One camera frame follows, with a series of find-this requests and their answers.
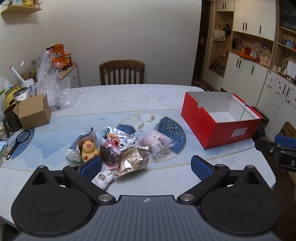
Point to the red cardboard shoe box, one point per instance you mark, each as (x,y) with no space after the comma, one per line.
(226,132)

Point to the pink printed packet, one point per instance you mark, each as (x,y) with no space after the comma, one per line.
(152,140)

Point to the flat brown cardboard piece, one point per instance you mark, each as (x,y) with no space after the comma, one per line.
(288,129)

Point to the dark wooden door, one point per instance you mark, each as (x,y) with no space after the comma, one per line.
(204,34)

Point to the dark cloth bundle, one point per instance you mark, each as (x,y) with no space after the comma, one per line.
(260,132)

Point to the red sauce jar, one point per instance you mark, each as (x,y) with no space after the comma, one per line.
(68,60)

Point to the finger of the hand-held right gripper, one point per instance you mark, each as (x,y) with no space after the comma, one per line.
(266,146)
(285,139)

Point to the white marble desktop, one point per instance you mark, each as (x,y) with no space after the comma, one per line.
(150,99)

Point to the clear plastic bag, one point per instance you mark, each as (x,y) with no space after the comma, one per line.
(57,92)

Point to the black and white printed packet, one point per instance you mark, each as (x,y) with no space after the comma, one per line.
(122,135)

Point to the white side cabinet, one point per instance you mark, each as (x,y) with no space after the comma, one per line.
(74,76)

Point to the gold foil snack packet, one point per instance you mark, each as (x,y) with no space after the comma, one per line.
(130,164)

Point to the dark pastry in pink packet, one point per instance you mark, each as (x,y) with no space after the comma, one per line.
(108,154)

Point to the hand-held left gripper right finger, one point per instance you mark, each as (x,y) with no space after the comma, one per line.
(202,166)

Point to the beige tote bag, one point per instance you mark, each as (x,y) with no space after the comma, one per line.
(219,34)

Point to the orange snack bag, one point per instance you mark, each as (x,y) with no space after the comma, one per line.
(57,54)

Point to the wooden wall shelf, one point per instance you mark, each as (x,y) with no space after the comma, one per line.
(20,8)

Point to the yellow container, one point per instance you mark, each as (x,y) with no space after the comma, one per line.
(9,96)

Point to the white plush toy with pin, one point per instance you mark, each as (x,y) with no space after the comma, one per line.
(107,177)

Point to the small brown cardboard box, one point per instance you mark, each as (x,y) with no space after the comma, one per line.
(34,115)

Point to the white and blue bag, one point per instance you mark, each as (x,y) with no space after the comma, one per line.
(74,153)

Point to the brown wooden chair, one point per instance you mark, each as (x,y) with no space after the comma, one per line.
(122,63)

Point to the black floor rack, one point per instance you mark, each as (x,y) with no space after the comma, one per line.
(262,114)

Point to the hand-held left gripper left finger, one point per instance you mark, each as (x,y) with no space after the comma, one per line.
(90,168)

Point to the silver and white tumbler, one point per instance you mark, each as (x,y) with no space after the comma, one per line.
(20,96)

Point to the yellow capybara toy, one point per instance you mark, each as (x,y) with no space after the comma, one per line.
(89,149)

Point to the black magnifying glass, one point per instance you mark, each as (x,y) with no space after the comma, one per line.
(12,151)

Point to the dark brown mug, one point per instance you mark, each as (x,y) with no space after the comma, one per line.
(12,120)

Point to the pink box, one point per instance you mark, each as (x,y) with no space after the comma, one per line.
(264,61)

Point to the white cabinet unit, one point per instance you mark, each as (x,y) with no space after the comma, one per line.
(245,76)

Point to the green and white packet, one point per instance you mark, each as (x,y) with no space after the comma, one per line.
(1,99)

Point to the white lint roller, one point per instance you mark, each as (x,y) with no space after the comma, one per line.
(17,75)

